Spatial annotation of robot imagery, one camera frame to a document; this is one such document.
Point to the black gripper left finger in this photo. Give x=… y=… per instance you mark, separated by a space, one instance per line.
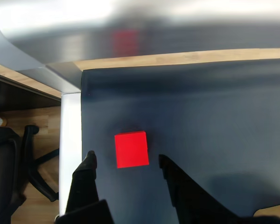
x=84 y=184

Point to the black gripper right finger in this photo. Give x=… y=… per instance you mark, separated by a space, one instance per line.
x=191 y=200

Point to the red cube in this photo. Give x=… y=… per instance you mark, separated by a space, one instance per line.
x=131 y=149

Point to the black office chair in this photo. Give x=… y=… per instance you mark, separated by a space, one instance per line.
x=4 y=163

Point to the dark blue table mat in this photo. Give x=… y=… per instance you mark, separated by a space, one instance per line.
x=212 y=116

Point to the white table frame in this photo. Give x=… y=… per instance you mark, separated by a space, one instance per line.
x=70 y=140

